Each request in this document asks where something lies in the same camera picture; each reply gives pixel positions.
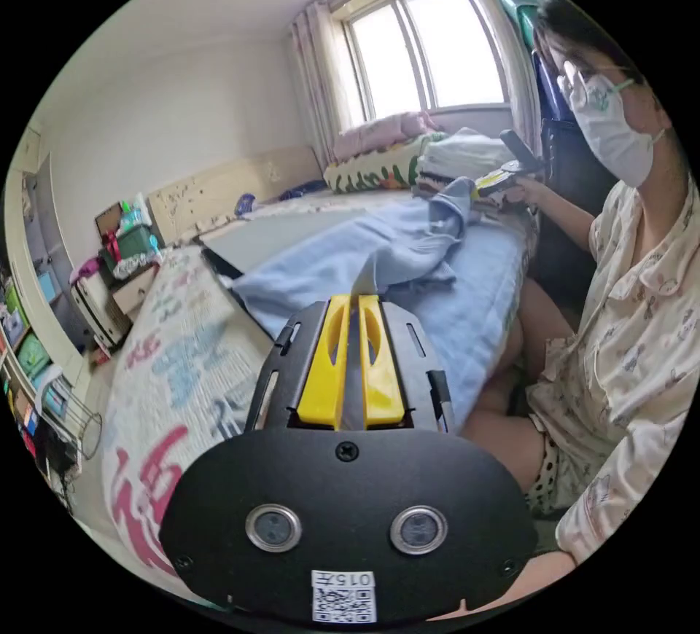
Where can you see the window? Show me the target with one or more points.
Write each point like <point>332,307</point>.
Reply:
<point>426,49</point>

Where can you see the person's right forearm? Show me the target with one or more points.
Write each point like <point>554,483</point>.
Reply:
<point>569,218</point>

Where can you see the pink rolled blanket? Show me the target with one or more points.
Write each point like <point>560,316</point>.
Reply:
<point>377,134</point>

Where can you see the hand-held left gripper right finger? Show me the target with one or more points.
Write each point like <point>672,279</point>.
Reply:
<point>383,382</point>

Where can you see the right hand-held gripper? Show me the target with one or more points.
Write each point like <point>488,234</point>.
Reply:
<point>519,170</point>

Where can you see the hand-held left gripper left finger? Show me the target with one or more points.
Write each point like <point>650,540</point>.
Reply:
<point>322,377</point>

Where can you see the person's left forearm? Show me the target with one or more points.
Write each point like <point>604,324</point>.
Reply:
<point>525,579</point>

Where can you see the person's right hand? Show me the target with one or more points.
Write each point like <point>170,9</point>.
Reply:
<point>531,192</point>

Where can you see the bedside cabinet with boxes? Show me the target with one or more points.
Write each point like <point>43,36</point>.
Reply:
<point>115,273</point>

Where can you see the grey flat board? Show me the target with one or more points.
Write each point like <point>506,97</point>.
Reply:
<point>273,240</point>

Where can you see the shelf with colourful items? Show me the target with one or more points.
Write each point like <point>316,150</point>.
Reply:
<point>22,350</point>

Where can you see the person's body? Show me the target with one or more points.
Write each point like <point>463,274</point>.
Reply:
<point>629,289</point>

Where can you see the blue hoodie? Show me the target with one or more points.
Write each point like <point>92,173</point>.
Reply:
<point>437,284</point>

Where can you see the pale pink curtain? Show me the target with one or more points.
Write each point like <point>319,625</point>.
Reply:
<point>322,82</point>

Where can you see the pillow with green leaf print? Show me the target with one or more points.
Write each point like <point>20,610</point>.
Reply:
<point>372,169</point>

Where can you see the bed with printed quilt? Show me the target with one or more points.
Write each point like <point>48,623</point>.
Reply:
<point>180,339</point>

